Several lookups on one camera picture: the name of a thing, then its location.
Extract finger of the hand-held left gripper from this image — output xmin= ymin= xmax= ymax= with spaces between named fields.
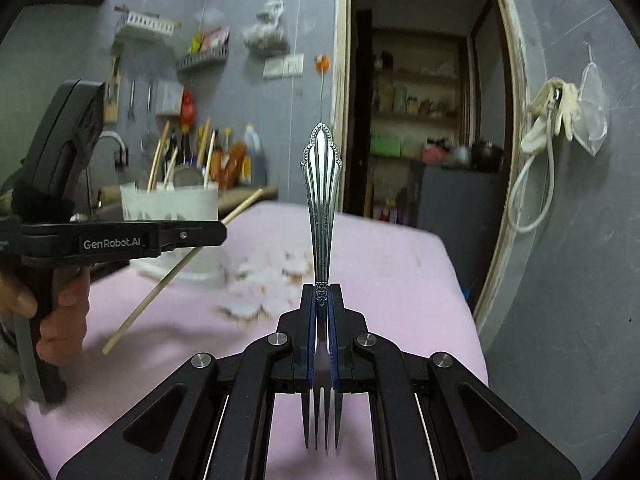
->
xmin=159 ymin=221 xmax=227 ymax=255

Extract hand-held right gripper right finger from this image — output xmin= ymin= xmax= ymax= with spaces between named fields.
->
xmin=327 ymin=284 xmax=583 ymax=480

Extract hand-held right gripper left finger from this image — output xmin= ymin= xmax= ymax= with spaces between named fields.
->
xmin=56 ymin=284 xmax=317 ymax=480

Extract white utensil holder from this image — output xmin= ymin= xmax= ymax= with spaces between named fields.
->
xmin=120 ymin=182 xmax=221 ymax=288

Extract wooden chopstick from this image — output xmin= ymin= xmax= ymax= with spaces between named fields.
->
xmin=203 ymin=130 xmax=217 ymax=188
xmin=147 ymin=121 xmax=171 ymax=192
xmin=162 ymin=147 xmax=179 ymax=190
xmin=102 ymin=188 xmax=264 ymax=355
xmin=196 ymin=117 xmax=212 ymax=168

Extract silver fork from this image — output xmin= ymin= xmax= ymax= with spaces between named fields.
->
xmin=300 ymin=122 xmax=343 ymax=451

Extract person's left hand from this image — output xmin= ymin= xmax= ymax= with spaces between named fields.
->
xmin=0 ymin=265 xmax=92 ymax=368

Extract metal faucet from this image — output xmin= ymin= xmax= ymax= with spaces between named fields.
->
xmin=97 ymin=131 xmax=127 ymax=166

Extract wooden knife holder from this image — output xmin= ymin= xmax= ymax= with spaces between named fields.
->
xmin=104 ymin=52 xmax=123 ymax=123

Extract row of sauce bottles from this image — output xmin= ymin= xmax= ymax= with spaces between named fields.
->
xmin=167 ymin=122 xmax=266 ymax=191

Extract pink table cloth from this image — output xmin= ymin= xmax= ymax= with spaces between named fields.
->
xmin=22 ymin=202 xmax=488 ymax=480

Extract hanging metal ladle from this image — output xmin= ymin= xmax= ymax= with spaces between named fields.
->
xmin=141 ymin=80 xmax=157 ymax=153

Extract grey cabinet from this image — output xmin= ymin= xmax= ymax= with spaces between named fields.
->
xmin=407 ymin=162 xmax=503 ymax=301

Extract red snack packet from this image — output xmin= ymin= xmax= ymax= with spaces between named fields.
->
xmin=202 ymin=26 xmax=231 ymax=51

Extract dark wooden door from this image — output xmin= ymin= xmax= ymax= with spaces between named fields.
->
xmin=352 ymin=9 xmax=375 ymax=216

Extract green box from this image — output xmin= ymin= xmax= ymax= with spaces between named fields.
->
xmin=371 ymin=135 xmax=403 ymax=158

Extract hanging filled plastic bag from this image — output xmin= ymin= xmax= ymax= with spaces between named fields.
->
xmin=242 ymin=0 xmax=291 ymax=57

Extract wooden shelf unit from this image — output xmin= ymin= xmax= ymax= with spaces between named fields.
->
xmin=372 ymin=27 xmax=468 ymax=161

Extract black pot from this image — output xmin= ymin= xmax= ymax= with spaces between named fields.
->
xmin=470 ymin=141 xmax=505 ymax=173

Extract cream rubber gloves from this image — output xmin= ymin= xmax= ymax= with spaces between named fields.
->
xmin=520 ymin=76 xmax=581 ymax=153

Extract clear plastic bag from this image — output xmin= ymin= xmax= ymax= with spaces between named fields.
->
xmin=570 ymin=45 xmax=611 ymax=157

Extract white wall box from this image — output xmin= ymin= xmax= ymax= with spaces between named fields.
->
xmin=156 ymin=80 xmax=184 ymax=116

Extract white wall rack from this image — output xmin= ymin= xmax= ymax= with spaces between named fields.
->
xmin=114 ymin=6 xmax=182 ymax=38

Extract grey wall shelf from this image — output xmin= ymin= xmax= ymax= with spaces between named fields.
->
xmin=176 ymin=42 xmax=230 ymax=72

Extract white power cable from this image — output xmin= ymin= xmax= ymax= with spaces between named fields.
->
xmin=318 ymin=71 xmax=335 ymax=126

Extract white wall socket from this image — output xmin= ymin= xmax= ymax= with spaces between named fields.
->
xmin=262 ymin=52 xmax=305 ymax=80

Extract cream door frame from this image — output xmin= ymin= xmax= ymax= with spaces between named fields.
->
xmin=331 ymin=0 xmax=531 ymax=321

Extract white hose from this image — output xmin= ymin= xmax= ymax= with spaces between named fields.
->
xmin=506 ymin=110 xmax=557 ymax=233

